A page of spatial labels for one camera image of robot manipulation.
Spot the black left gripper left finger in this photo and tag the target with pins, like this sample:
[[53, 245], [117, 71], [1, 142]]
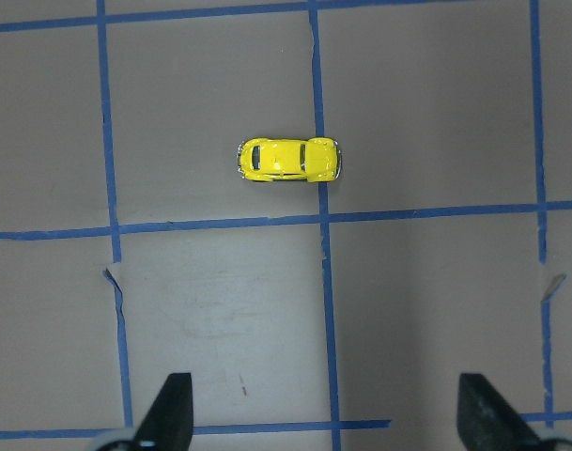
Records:
[[168, 424]]

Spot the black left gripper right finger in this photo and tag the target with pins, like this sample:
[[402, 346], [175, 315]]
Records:
[[486, 421]]

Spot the yellow toy beetle car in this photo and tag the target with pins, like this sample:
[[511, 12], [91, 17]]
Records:
[[263, 159]]

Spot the brown paper table cover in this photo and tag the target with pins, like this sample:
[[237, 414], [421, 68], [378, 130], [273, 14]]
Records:
[[312, 316]]

